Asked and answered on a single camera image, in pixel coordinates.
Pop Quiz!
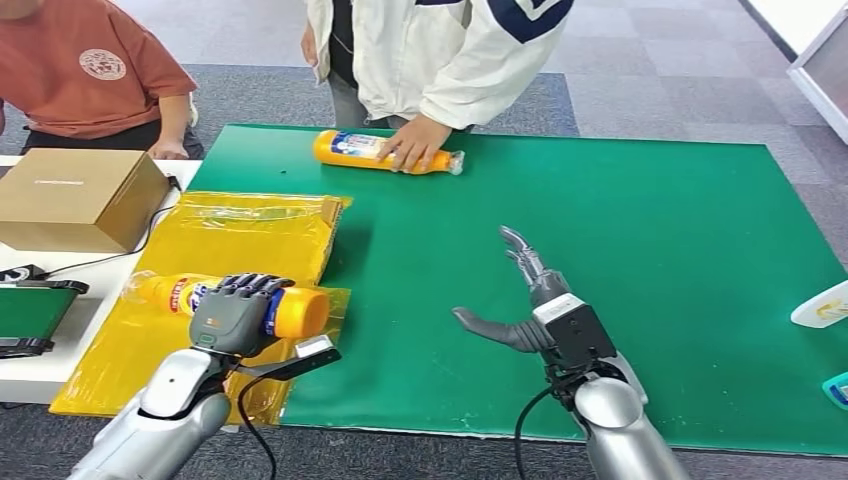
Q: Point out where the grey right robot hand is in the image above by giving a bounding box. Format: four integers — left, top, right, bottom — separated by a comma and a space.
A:
452, 226, 572, 354

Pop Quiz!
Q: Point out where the white framed panel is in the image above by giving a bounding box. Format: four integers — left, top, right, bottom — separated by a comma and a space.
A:
786, 6, 848, 147

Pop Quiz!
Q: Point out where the white plastic bottle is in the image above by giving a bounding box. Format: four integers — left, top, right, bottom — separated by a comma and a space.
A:
790, 280, 848, 330

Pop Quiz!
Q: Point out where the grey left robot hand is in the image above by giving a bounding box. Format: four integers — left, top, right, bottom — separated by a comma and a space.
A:
188, 273, 297, 360

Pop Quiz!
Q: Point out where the white side table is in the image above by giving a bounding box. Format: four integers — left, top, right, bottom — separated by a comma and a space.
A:
0, 155, 204, 405

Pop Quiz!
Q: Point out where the thin black table cable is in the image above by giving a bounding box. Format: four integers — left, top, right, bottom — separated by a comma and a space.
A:
39, 175, 185, 280

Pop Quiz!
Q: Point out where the green table mat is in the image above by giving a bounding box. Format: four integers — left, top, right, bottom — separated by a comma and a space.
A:
188, 124, 848, 458

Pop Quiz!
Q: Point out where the yellow plastic wrapped box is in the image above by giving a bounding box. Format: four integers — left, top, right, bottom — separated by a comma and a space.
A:
51, 192, 354, 425

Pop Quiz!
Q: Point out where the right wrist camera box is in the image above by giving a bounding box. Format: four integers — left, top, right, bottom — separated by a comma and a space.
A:
531, 293, 619, 372

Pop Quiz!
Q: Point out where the small black device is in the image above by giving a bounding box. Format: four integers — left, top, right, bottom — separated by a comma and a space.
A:
0, 263, 50, 284

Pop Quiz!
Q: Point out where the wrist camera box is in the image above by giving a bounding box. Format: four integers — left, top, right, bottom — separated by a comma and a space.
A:
531, 293, 619, 372
238, 335, 343, 383

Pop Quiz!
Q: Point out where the person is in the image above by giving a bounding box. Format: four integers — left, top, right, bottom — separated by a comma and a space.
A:
300, 0, 576, 175
0, 0, 205, 162

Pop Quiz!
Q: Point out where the brown cardboard box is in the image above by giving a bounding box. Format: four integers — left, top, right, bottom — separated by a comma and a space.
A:
0, 148, 174, 254

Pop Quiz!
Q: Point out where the person's left hand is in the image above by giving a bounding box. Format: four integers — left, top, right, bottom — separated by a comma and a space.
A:
146, 137, 191, 162
376, 113, 454, 176

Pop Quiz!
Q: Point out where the person's right hand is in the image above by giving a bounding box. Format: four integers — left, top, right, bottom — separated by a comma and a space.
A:
300, 21, 320, 68

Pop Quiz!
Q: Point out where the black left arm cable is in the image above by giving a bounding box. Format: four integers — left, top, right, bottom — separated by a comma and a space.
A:
236, 372, 281, 480

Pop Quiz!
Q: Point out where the orange detergent bottle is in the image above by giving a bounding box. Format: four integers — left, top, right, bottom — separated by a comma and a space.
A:
313, 129, 466, 177
122, 270, 331, 341

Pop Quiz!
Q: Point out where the teal plastic object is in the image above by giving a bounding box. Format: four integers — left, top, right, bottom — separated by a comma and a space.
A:
822, 372, 848, 413

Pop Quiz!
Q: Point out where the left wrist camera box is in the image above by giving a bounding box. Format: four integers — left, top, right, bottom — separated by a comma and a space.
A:
238, 335, 343, 383

